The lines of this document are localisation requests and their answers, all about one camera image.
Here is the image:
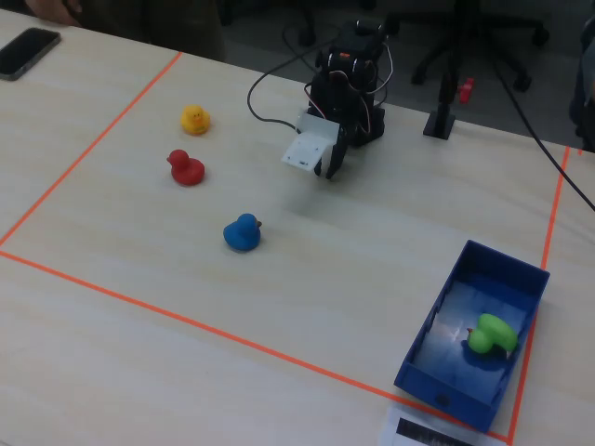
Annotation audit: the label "red rubber duck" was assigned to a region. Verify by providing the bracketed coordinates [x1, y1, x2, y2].
[165, 148, 206, 188]

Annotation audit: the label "blue rubber duck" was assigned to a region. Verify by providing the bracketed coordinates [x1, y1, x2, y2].
[222, 212, 264, 255]

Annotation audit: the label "green rubber duck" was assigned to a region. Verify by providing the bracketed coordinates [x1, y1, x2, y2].
[459, 312, 521, 360]

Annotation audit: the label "red clamp handle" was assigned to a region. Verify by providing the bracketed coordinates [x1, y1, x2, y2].
[456, 76, 476, 104]

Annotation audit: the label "white paper with black bar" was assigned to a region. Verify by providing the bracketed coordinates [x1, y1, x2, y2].
[378, 405, 510, 446]

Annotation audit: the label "white and red servo wires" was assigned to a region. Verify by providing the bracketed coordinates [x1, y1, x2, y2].
[304, 27, 395, 137]

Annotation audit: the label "black camera stand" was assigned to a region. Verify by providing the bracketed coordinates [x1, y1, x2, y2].
[421, 0, 466, 141]

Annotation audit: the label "long black cable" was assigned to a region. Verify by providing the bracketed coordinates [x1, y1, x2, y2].
[483, 46, 595, 213]

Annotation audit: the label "person's hand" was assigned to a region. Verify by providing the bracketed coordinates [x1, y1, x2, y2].
[25, 0, 84, 28]

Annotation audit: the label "orange tape strip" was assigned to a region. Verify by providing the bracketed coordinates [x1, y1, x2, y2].
[506, 146, 572, 445]
[0, 50, 183, 247]
[0, 249, 512, 442]

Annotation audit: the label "black smartphone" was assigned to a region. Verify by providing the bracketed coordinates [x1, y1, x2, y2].
[0, 26, 62, 83]

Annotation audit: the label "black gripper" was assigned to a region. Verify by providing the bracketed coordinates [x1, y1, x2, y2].
[307, 69, 376, 181]

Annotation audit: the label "yellow rubber duck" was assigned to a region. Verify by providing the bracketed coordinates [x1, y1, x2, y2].
[179, 104, 212, 137]

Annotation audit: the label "black office chair base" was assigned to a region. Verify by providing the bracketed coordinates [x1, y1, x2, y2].
[283, 0, 326, 47]
[411, 0, 550, 93]

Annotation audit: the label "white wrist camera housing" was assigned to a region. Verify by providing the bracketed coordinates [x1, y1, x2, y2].
[280, 110, 341, 174]

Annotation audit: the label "black camera cable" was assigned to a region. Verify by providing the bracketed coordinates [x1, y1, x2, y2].
[246, 25, 348, 132]

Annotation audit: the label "blue plastic box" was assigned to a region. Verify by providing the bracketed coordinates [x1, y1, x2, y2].
[393, 239, 552, 434]

